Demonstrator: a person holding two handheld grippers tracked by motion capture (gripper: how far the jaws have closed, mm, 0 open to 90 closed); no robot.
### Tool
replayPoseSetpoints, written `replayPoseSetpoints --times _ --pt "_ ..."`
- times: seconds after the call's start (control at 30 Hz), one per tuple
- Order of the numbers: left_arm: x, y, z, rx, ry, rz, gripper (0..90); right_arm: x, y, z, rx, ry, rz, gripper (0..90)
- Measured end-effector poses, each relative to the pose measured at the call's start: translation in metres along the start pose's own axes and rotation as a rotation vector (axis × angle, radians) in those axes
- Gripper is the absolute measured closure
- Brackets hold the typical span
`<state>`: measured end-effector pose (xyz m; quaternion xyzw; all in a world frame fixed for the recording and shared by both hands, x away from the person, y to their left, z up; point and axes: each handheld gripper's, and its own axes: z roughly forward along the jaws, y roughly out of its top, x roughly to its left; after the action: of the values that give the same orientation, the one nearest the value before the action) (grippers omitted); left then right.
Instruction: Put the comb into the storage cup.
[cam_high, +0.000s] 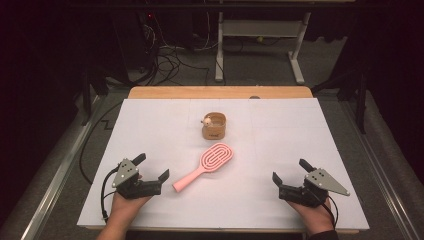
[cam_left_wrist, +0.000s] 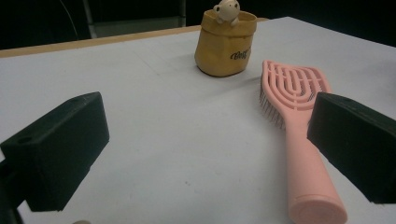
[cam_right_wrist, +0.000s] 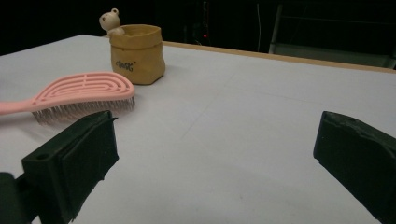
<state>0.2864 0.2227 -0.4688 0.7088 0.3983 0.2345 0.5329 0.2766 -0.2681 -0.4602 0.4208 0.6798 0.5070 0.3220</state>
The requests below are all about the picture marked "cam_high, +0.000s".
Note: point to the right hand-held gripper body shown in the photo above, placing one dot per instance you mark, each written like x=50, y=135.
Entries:
x=308, y=193

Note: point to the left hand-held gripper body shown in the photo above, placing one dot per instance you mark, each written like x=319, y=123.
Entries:
x=128, y=186

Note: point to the pink hairbrush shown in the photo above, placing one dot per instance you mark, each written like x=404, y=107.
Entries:
x=190, y=178

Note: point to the wooden holder with small figure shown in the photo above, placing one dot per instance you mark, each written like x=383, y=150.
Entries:
x=213, y=131

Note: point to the person's left hand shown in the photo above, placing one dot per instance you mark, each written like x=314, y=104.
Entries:
x=125, y=208

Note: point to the person's right hand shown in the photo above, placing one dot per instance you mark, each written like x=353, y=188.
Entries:
x=313, y=216

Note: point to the white table mat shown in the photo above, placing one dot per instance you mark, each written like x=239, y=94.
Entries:
x=160, y=133

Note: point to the black stand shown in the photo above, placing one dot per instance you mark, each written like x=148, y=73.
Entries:
x=87, y=100
x=360, y=106

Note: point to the small yellow object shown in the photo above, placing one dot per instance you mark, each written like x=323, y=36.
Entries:
x=260, y=39

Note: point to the metal floor rail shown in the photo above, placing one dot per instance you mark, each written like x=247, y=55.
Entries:
x=60, y=170
x=383, y=166

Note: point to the white metal desk frame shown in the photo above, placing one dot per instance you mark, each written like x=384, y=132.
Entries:
x=256, y=28

